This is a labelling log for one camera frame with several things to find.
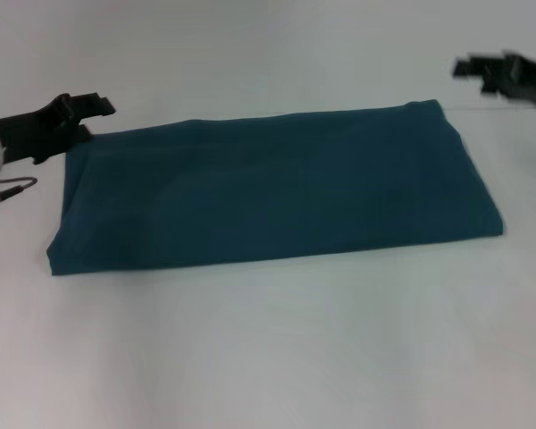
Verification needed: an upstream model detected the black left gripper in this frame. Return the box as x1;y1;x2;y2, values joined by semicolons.
0;91;118;165

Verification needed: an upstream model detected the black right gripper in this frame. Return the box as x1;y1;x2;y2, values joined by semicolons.
450;52;536;108

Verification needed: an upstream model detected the dark red-brown cable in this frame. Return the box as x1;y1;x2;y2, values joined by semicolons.
0;176;39;209

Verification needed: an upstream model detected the teal blue t-shirt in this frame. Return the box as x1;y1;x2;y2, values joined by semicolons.
44;98;505;277

